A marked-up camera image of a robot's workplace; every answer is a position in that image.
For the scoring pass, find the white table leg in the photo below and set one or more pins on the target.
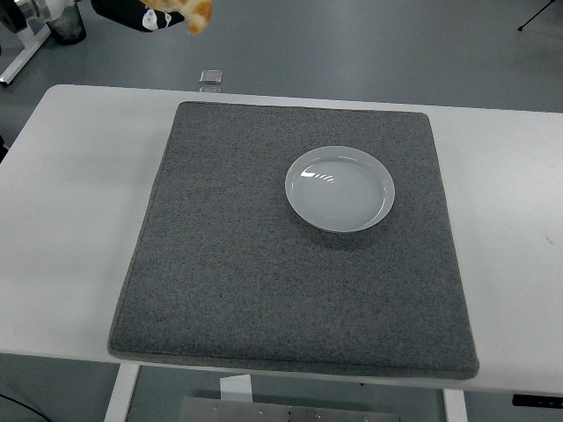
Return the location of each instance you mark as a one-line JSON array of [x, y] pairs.
[[455, 406], [121, 395]]

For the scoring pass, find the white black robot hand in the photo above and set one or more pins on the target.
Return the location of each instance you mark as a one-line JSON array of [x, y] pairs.
[[127, 15]]

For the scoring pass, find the dark waste bin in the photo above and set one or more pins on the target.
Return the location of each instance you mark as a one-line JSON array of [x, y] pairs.
[[70, 28]]

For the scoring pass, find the white round plate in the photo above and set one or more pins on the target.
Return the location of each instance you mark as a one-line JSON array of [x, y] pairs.
[[341, 193]]

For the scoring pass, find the grey felt mat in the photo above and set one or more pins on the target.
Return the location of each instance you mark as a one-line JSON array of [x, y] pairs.
[[264, 290]]

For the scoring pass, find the black table control panel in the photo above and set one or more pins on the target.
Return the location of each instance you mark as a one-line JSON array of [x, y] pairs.
[[536, 400]]

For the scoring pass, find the white desk frame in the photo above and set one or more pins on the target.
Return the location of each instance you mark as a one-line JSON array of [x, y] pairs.
[[19, 61]]

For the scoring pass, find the black tripod leg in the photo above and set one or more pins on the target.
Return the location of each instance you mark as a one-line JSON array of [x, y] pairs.
[[538, 15]]

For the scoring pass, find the metal floor socket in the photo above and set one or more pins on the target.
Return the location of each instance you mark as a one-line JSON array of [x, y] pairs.
[[212, 77]]

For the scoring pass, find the golden croissant bread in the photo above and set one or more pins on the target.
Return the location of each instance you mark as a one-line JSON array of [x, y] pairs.
[[198, 13]]

